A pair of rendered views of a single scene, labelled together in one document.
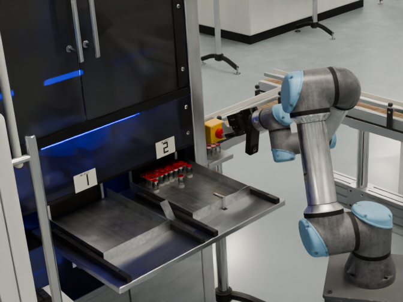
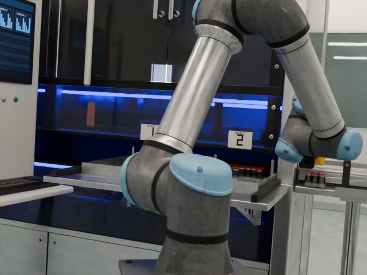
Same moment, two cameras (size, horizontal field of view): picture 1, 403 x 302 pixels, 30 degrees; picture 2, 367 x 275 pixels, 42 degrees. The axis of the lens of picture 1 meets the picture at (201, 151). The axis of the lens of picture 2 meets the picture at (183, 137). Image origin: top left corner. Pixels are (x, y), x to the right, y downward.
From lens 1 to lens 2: 2.13 m
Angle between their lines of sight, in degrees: 62
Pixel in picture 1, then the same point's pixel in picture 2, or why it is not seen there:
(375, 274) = (163, 259)
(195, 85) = (290, 89)
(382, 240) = (178, 203)
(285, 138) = (290, 126)
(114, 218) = not seen: hidden behind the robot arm
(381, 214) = (191, 161)
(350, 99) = (254, 15)
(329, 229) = (138, 161)
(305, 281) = not seen: outside the picture
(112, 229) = not seen: hidden behind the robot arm
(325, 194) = (164, 121)
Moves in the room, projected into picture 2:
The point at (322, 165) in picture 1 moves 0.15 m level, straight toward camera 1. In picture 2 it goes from (181, 87) to (110, 81)
